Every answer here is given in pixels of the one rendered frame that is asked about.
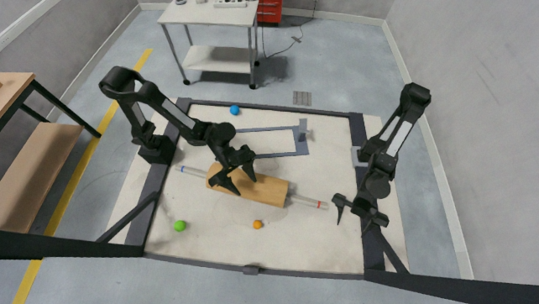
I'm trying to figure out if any grey rack with two cradles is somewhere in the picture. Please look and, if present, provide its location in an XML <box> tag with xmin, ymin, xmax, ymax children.
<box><xmin>236</xmin><ymin>118</ymin><xmax>310</xmax><ymax>159</ymax></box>

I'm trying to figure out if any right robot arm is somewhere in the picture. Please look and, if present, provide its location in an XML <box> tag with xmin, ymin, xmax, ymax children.
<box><xmin>350</xmin><ymin>82</ymin><xmax>432</xmax><ymax>219</ymax></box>

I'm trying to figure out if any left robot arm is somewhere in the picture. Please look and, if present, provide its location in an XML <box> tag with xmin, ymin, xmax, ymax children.
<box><xmin>98</xmin><ymin>66</ymin><xmax>251</xmax><ymax>168</ymax></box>

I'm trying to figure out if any small green ball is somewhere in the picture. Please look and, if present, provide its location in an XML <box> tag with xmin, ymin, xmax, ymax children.
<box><xmin>174</xmin><ymin>220</ymin><xmax>186</xmax><ymax>232</ymax></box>

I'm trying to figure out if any tan cardboard tube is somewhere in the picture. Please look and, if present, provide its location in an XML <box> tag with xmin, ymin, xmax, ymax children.
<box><xmin>206</xmin><ymin>162</ymin><xmax>289</xmax><ymax>208</ymax></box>

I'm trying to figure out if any blue egg-shaped object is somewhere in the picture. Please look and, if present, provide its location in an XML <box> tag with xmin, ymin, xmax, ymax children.
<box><xmin>230</xmin><ymin>105</ymin><xmax>239</xmax><ymax>115</ymax></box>

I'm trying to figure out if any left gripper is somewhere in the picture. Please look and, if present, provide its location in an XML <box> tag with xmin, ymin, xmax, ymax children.
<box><xmin>208</xmin><ymin>145</ymin><xmax>257</xmax><ymax>196</ymax></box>

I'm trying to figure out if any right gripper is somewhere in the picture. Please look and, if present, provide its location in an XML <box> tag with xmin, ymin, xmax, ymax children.
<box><xmin>331</xmin><ymin>186</ymin><xmax>390</xmax><ymax>238</ymax></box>

